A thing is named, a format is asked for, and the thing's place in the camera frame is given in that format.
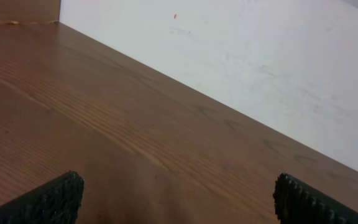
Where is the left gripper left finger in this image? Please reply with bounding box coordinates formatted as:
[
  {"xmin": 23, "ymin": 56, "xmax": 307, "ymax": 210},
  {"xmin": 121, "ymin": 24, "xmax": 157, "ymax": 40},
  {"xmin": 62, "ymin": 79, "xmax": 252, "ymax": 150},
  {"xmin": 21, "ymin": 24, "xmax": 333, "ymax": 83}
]
[{"xmin": 0, "ymin": 171, "xmax": 85, "ymax": 224}]

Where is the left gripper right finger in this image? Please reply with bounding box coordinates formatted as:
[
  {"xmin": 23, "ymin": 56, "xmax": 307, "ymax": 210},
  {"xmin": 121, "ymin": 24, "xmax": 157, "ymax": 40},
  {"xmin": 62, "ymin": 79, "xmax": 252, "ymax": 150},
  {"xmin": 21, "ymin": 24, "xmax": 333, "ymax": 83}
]
[{"xmin": 273, "ymin": 173, "xmax": 358, "ymax": 224}]

